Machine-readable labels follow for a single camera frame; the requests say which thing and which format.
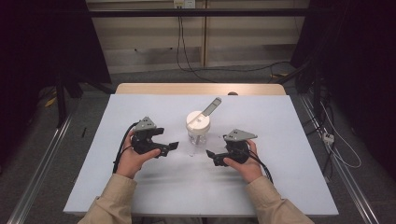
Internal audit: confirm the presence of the white table cover board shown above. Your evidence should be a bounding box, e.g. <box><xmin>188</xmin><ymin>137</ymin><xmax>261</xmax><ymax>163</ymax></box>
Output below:
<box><xmin>63</xmin><ymin>93</ymin><xmax>340</xmax><ymax>217</ymax></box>

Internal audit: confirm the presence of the black horizontal bar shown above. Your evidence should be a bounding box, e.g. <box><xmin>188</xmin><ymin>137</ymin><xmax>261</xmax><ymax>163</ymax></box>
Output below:
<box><xmin>88</xmin><ymin>7</ymin><xmax>312</xmax><ymax>19</ymax></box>

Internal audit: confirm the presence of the white floor cable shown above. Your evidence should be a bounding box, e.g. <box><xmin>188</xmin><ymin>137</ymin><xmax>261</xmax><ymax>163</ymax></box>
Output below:
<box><xmin>319</xmin><ymin>102</ymin><xmax>363</xmax><ymax>170</ymax></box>

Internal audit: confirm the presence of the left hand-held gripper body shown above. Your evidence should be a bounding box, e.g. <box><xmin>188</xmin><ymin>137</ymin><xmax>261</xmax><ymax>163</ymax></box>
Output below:
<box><xmin>130</xmin><ymin>116</ymin><xmax>165</xmax><ymax>156</ymax></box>

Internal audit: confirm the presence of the aluminium floor rail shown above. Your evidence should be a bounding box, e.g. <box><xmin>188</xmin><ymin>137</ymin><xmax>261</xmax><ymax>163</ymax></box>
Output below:
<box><xmin>6</xmin><ymin>114</ymin><xmax>75</xmax><ymax>224</ymax></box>
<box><xmin>298</xmin><ymin>93</ymin><xmax>381</xmax><ymax>224</ymax></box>

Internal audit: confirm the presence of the person's left hand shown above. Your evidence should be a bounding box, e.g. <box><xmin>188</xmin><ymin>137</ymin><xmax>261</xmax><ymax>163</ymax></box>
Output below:
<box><xmin>115</xmin><ymin>129</ymin><xmax>163</xmax><ymax>180</ymax></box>

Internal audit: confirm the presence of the black wall cable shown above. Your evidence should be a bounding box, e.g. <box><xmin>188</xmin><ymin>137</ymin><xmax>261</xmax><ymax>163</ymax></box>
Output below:
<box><xmin>176</xmin><ymin>15</ymin><xmax>217</xmax><ymax>84</ymax></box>
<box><xmin>179</xmin><ymin>15</ymin><xmax>292</xmax><ymax>75</ymax></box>

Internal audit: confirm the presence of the white wall outlet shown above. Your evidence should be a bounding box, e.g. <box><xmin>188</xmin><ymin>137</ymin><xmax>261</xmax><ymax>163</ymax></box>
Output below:
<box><xmin>173</xmin><ymin>0</ymin><xmax>197</xmax><ymax>9</ymax></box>

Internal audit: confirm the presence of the left hand-held gripper black cable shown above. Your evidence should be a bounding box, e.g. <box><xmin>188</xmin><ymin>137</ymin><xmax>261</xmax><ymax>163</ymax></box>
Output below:
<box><xmin>112</xmin><ymin>121</ymin><xmax>140</xmax><ymax>175</ymax></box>

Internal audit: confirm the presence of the hand-held gripper black cable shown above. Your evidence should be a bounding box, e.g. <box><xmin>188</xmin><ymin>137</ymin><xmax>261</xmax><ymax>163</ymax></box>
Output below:
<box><xmin>246</xmin><ymin>141</ymin><xmax>275</xmax><ymax>185</ymax></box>
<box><xmin>112</xmin><ymin>121</ymin><xmax>140</xmax><ymax>175</ymax></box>

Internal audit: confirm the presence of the right hand-held gripper black cable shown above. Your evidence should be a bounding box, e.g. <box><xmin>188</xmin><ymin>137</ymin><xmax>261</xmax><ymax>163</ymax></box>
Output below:
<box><xmin>246</xmin><ymin>141</ymin><xmax>275</xmax><ymax>185</ymax></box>

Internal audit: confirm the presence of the black metal stand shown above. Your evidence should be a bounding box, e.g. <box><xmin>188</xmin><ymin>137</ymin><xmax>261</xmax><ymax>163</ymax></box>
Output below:
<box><xmin>275</xmin><ymin>58</ymin><xmax>325</xmax><ymax>126</ymax></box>
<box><xmin>54</xmin><ymin>68</ymin><xmax>117</xmax><ymax>129</ymax></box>

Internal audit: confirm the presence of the person's right hand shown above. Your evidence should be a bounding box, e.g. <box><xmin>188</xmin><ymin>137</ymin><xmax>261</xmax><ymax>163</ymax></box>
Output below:
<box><xmin>222</xmin><ymin>138</ymin><xmax>264</xmax><ymax>185</ymax></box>

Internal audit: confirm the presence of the black curtain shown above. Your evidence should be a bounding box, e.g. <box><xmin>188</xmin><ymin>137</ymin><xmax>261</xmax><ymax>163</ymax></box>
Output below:
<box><xmin>290</xmin><ymin>0</ymin><xmax>396</xmax><ymax>183</ymax></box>
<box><xmin>0</xmin><ymin>0</ymin><xmax>112</xmax><ymax>166</ymax></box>

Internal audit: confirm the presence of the yellow floor tape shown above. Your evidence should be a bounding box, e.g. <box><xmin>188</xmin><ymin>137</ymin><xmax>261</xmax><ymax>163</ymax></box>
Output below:
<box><xmin>44</xmin><ymin>95</ymin><xmax>58</xmax><ymax>108</ymax></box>

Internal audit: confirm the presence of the clear jar with white lid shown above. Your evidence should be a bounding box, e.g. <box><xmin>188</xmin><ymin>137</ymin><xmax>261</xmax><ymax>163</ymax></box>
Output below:
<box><xmin>185</xmin><ymin>96</ymin><xmax>223</xmax><ymax>146</ymax></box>

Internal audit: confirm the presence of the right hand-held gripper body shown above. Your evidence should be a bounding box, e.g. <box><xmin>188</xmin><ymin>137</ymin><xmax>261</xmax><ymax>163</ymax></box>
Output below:
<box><xmin>222</xmin><ymin>128</ymin><xmax>259</xmax><ymax>165</ymax></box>

